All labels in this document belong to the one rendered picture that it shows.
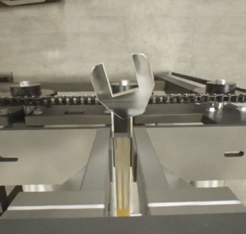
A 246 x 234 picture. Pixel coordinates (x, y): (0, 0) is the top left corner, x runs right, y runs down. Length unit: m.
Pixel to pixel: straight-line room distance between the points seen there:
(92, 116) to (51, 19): 1.10
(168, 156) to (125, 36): 1.20
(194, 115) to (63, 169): 0.37
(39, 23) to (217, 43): 1.30
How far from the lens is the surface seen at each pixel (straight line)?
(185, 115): 0.52
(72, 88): 1.11
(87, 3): 1.46
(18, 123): 0.59
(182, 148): 0.28
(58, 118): 0.51
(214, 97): 0.53
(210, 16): 1.58
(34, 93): 0.58
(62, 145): 0.27
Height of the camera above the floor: 1.40
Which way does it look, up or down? 74 degrees down
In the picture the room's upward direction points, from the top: 174 degrees clockwise
